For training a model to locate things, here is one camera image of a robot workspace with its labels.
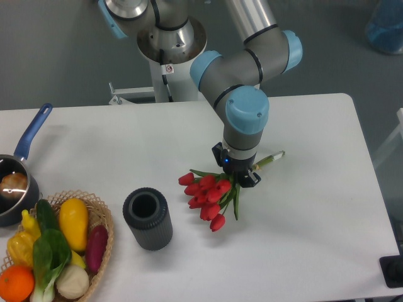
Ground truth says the green cucumber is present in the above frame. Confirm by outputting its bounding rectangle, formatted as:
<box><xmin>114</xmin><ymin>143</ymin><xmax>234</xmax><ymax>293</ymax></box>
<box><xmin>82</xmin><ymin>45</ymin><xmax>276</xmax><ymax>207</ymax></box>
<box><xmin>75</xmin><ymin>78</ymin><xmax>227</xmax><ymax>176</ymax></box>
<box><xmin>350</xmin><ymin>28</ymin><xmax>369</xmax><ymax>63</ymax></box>
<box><xmin>36</xmin><ymin>199</ymin><xmax>60</xmax><ymax>233</ymax></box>

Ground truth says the black cable on pedestal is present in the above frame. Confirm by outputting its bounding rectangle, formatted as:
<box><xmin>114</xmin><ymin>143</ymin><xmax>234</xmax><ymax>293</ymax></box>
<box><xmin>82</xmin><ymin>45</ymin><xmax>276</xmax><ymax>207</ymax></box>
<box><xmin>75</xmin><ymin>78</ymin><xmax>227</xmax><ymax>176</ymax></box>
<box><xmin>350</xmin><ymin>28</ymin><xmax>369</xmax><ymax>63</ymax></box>
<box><xmin>159</xmin><ymin>49</ymin><xmax>174</xmax><ymax>103</ymax></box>

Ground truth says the black device at edge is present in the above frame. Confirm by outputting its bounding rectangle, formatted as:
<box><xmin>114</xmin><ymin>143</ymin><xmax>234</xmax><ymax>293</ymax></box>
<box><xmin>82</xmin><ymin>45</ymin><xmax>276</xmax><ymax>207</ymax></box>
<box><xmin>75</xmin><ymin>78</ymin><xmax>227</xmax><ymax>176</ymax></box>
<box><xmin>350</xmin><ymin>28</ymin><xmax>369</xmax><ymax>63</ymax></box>
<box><xmin>379</xmin><ymin>255</ymin><xmax>402</xmax><ymax>288</ymax></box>

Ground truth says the woven wicker basket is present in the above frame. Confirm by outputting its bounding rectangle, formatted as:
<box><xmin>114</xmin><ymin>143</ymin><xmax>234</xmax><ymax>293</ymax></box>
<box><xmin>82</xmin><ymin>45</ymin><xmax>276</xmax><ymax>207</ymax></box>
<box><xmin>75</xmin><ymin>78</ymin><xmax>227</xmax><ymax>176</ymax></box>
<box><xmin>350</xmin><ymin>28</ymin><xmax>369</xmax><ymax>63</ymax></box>
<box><xmin>1</xmin><ymin>191</ymin><xmax>113</xmax><ymax>301</ymax></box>

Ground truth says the small yellow pepper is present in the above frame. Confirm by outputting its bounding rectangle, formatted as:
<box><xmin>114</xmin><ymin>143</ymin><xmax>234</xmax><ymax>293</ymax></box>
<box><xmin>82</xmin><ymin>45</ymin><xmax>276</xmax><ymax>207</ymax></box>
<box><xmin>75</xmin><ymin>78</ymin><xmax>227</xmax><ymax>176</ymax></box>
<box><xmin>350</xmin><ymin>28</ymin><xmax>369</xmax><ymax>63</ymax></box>
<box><xmin>21</xmin><ymin>210</ymin><xmax>41</xmax><ymax>240</ymax></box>

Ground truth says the yellow banana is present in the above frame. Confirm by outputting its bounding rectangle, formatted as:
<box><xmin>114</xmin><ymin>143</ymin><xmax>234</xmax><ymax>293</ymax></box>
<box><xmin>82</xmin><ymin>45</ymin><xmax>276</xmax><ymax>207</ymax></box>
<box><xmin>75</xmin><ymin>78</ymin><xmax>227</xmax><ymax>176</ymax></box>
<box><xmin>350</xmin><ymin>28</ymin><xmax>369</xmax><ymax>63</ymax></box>
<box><xmin>70</xmin><ymin>250</ymin><xmax>86</xmax><ymax>269</ymax></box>

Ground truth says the white frame at right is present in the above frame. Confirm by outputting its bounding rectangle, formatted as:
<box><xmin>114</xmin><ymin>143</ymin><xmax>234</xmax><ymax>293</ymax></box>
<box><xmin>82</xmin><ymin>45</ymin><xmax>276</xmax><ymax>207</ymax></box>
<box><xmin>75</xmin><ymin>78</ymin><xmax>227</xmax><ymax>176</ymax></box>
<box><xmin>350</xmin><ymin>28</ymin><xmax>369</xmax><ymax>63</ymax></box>
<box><xmin>372</xmin><ymin>108</ymin><xmax>402</xmax><ymax>169</ymax></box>

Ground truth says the orange fruit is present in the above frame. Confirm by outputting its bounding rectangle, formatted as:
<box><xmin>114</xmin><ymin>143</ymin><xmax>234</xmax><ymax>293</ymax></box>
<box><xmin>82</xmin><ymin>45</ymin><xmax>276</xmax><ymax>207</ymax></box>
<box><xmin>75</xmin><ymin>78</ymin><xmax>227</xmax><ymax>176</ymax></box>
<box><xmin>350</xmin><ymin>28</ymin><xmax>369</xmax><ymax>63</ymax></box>
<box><xmin>1</xmin><ymin>266</ymin><xmax>35</xmax><ymax>302</ymax></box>

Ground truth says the beige onion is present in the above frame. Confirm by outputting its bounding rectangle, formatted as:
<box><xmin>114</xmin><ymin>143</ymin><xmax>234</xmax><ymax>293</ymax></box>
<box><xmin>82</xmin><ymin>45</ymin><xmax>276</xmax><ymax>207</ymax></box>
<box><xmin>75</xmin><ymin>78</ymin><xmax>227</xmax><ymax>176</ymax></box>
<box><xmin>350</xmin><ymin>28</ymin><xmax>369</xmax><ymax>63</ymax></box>
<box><xmin>56</xmin><ymin>265</ymin><xmax>89</xmax><ymax>299</ymax></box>

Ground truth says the blue translucent container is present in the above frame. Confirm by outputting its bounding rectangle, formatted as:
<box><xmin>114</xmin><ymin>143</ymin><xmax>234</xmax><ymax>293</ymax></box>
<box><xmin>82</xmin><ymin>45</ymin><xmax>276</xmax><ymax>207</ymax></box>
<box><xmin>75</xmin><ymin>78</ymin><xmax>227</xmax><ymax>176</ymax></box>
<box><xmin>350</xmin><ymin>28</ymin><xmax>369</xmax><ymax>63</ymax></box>
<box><xmin>365</xmin><ymin>0</ymin><xmax>402</xmax><ymax>55</ymax></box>

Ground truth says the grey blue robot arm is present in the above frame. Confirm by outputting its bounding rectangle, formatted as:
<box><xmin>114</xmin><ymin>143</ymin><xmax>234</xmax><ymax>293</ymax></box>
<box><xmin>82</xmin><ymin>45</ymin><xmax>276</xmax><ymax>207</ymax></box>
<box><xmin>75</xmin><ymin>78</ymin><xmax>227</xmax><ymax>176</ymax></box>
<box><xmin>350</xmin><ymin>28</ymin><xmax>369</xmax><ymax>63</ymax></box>
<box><xmin>98</xmin><ymin>1</ymin><xmax>303</xmax><ymax>187</ymax></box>

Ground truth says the green bok choy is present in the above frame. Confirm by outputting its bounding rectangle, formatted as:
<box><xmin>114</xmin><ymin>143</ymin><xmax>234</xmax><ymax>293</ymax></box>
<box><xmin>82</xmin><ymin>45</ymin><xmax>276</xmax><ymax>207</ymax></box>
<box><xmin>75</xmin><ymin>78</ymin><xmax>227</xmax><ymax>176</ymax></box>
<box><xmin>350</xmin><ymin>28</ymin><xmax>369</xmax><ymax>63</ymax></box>
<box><xmin>30</xmin><ymin>228</ymin><xmax>72</xmax><ymax>302</ymax></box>

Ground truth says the brown bread roll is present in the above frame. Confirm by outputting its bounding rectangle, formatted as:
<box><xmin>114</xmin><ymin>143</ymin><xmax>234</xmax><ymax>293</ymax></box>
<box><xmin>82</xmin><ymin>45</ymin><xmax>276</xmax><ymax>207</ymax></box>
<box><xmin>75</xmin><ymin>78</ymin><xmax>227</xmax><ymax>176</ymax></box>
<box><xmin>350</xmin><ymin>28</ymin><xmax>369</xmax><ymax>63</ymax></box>
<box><xmin>1</xmin><ymin>172</ymin><xmax>28</xmax><ymax>199</ymax></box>

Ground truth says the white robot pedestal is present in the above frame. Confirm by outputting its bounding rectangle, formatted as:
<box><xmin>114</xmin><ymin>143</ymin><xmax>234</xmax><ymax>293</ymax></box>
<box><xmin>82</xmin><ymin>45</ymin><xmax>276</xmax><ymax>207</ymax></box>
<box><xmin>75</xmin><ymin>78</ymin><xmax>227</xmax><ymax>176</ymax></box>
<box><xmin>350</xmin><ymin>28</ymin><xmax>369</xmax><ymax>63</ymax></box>
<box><xmin>108</xmin><ymin>18</ymin><xmax>208</xmax><ymax>106</ymax></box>

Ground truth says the dark grey ribbed vase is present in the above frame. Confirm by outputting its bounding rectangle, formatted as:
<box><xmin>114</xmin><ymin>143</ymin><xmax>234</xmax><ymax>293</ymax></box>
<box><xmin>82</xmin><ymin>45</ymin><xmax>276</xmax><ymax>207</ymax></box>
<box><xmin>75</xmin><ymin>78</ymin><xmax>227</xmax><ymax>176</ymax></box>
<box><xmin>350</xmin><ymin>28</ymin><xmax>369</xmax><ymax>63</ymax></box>
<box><xmin>123</xmin><ymin>187</ymin><xmax>173</xmax><ymax>251</ymax></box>

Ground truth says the purple eggplant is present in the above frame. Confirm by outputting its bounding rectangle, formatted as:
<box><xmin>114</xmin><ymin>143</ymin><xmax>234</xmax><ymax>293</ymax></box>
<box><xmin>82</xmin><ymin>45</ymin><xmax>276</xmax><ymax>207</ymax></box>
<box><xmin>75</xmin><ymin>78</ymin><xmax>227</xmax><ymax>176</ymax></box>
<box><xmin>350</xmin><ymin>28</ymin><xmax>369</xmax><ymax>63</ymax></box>
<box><xmin>85</xmin><ymin>225</ymin><xmax>108</xmax><ymax>274</ymax></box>

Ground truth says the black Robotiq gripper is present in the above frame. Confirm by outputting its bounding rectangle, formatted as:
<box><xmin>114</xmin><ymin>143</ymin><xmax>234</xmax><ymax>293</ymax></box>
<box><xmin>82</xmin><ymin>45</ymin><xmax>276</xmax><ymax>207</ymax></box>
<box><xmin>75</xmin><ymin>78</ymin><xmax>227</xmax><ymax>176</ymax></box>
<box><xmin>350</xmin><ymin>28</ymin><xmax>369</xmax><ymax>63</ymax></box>
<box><xmin>212</xmin><ymin>142</ymin><xmax>261</xmax><ymax>188</ymax></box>

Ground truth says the red tulip bouquet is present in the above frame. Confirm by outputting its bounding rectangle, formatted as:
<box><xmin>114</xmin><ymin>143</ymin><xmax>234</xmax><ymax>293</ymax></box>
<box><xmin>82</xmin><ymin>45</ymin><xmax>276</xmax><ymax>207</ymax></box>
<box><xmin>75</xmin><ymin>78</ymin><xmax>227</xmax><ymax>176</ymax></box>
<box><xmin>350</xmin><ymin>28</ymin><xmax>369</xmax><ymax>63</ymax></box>
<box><xmin>178</xmin><ymin>150</ymin><xmax>285</xmax><ymax>232</ymax></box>

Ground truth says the blue handled saucepan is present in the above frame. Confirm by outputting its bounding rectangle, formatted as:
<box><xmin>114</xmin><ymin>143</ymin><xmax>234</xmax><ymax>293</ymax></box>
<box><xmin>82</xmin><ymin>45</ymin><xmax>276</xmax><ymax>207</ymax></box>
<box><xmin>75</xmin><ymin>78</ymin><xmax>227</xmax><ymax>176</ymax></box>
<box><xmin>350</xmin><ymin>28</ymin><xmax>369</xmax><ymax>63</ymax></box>
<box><xmin>1</xmin><ymin>103</ymin><xmax>53</xmax><ymax>227</ymax></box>

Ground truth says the yellow squash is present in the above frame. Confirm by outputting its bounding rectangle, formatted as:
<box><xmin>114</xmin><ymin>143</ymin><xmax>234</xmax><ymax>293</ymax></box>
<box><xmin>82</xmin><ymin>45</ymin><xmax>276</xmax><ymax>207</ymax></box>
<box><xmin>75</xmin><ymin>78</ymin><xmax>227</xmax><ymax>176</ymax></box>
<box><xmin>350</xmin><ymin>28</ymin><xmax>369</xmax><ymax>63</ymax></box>
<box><xmin>59</xmin><ymin>198</ymin><xmax>89</xmax><ymax>252</ymax></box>

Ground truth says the yellow bell pepper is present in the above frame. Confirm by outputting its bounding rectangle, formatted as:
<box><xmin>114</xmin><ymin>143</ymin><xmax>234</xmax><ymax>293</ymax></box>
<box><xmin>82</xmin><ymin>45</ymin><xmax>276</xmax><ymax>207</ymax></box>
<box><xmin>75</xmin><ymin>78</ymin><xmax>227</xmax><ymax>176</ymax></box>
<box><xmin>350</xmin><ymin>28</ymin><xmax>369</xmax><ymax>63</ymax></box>
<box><xmin>7</xmin><ymin>231</ymin><xmax>34</xmax><ymax>268</ymax></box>

